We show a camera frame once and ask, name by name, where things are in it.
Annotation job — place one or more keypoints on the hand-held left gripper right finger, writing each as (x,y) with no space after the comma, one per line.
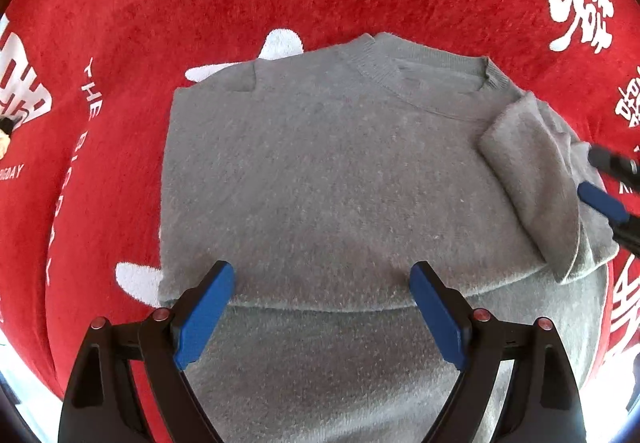
(440,313)

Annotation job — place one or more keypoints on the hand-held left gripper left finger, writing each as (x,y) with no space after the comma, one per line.
(205,313)

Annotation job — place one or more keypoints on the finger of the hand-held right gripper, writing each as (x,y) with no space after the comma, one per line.
(600,200)
(607,160)

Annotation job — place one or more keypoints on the grey knit sweater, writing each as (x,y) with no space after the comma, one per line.
(320,173)

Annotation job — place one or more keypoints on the small black and tan object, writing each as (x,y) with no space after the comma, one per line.
(7,135)

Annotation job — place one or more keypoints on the red blanket with white print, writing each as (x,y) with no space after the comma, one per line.
(150,23)

